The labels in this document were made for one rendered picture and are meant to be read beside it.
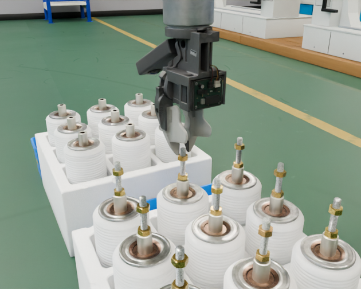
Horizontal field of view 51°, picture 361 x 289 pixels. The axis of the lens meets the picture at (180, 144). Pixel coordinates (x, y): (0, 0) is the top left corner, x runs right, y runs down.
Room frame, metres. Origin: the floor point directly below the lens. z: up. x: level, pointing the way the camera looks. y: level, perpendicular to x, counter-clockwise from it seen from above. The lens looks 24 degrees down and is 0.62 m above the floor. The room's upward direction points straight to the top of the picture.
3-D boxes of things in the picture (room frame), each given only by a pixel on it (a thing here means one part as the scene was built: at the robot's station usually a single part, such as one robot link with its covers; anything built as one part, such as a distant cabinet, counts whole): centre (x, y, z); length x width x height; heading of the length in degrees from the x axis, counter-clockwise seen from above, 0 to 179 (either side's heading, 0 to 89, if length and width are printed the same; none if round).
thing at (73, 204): (0.99, 0.18, 0.09); 0.39 x 0.39 x 0.18; 27
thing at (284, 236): (0.55, -0.16, 0.16); 0.10 x 0.10 x 0.18
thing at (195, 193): (0.61, 0.00, 0.25); 0.08 x 0.08 x 0.01
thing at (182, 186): (0.61, 0.00, 0.26); 0.02 x 0.02 x 0.03
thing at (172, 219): (0.61, 0.00, 0.16); 0.10 x 0.10 x 0.18
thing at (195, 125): (0.60, -0.03, 0.38); 0.06 x 0.03 x 0.09; 34
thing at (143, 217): (0.45, 0.05, 0.30); 0.01 x 0.01 x 0.08
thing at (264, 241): (0.39, -0.11, 0.31); 0.01 x 0.01 x 0.08
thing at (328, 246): (0.44, -0.21, 0.26); 0.02 x 0.02 x 0.03
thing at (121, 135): (0.88, 0.12, 0.25); 0.08 x 0.08 x 0.01
